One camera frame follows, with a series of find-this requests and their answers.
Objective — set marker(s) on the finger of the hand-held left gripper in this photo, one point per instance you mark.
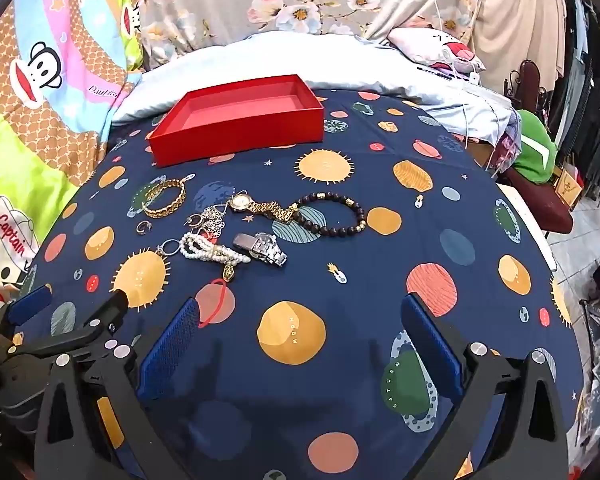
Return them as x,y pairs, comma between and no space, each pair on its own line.
111,310
30,305

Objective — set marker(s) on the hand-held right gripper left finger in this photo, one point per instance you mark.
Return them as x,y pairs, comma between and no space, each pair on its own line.
172,345

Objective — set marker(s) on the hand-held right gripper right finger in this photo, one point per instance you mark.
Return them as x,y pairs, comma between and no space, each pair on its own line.
430,345

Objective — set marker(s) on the gold hoop earring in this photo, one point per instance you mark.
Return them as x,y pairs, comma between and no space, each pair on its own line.
140,229
193,224

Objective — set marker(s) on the silver wristwatch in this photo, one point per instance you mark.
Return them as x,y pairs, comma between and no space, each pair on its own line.
265,248

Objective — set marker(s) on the red cardboard box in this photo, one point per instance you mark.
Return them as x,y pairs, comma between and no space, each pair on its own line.
240,130

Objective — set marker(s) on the small gold pendant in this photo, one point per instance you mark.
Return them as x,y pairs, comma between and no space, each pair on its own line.
228,273

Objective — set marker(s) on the navy planet print blanket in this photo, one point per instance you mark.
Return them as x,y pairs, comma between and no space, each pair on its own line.
360,260

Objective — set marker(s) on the silver filigree earring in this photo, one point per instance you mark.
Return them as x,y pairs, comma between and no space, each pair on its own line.
215,232
215,212

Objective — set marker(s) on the cartoon monkey print blanket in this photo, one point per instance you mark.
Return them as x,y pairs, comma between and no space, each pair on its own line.
55,135

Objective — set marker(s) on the dark red chair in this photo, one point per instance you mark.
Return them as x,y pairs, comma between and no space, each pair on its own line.
540,200

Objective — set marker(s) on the brown paper bag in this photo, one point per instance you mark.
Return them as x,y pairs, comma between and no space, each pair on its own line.
567,185

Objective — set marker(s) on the green cloth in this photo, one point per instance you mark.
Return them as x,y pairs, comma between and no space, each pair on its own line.
530,145

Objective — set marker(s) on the pink and white pillow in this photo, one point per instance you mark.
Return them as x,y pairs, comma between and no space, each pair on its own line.
420,42

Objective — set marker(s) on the rack of hanging clothes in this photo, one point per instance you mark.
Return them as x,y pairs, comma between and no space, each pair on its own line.
590,85

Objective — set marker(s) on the light blue duvet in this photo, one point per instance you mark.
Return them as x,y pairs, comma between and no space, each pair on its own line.
280,55

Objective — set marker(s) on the grey floral cloth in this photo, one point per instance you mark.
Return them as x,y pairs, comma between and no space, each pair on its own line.
205,10

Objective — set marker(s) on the beige hanging garment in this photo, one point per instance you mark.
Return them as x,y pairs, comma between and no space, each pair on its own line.
520,10

